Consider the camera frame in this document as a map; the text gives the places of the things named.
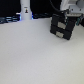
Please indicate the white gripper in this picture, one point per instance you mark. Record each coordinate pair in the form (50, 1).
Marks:
(72, 19)

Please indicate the black kcup holder drawer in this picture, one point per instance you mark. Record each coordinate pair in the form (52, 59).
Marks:
(61, 28)

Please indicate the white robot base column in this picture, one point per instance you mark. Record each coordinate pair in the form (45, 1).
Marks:
(26, 13)

